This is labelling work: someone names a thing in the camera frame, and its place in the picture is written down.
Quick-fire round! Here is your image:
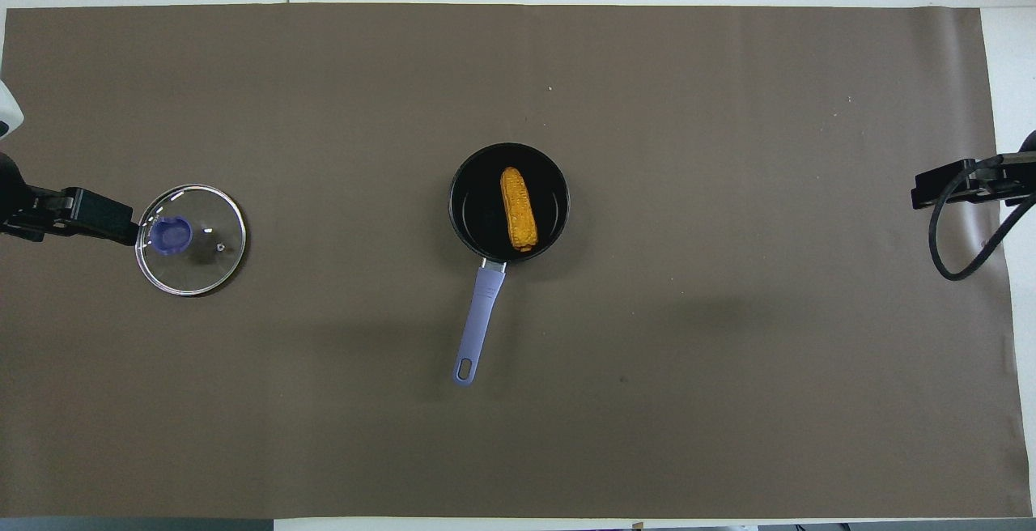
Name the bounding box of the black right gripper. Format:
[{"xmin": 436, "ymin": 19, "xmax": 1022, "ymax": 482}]
[{"xmin": 912, "ymin": 130, "xmax": 1036, "ymax": 210}]

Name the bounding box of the brown table mat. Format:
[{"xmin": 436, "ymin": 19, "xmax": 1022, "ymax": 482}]
[{"xmin": 0, "ymin": 3, "xmax": 1014, "ymax": 520}]

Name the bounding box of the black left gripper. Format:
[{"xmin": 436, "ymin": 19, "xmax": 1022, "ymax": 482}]
[{"xmin": 0, "ymin": 155, "xmax": 140, "ymax": 245}]

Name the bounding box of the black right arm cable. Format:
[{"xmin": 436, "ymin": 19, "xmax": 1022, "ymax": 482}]
[{"xmin": 929, "ymin": 155, "xmax": 1036, "ymax": 282}]

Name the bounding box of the dark blue pot purple handle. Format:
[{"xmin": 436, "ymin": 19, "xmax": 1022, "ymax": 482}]
[{"xmin": 449, "ymin": 142, "xmax": 571, "ymax": 387}]

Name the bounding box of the glass lid purple knob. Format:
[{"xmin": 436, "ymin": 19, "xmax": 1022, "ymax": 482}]
[{"xmin": 134, "ymin": 184, "xmax": 247, "ymax": 297}]

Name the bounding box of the yellow corn cob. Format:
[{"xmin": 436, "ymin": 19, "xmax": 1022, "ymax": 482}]
[{"xmin": 499, "ymin": 167, "xmax": 539, "ymax": 253}]

